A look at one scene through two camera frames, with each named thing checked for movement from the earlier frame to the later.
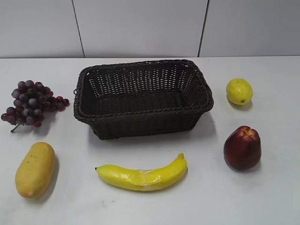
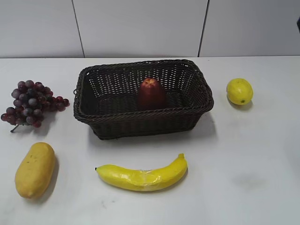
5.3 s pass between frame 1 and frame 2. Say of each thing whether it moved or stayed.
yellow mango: stayed
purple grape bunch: stayed
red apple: moved
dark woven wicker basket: stayed
